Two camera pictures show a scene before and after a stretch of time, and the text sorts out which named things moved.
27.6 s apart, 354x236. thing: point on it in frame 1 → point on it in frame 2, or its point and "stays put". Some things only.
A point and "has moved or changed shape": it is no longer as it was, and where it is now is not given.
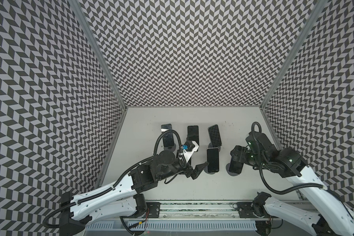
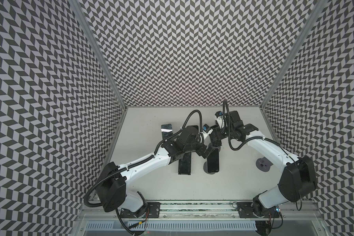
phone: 213,158 stays put
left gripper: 198,170 → 201,152
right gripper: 238,159 → 216,137
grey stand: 206,170 stays put
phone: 215,135 stays put
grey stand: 229,172 has moved or changed shape
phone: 168,137 stays put
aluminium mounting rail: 201,211 stays put
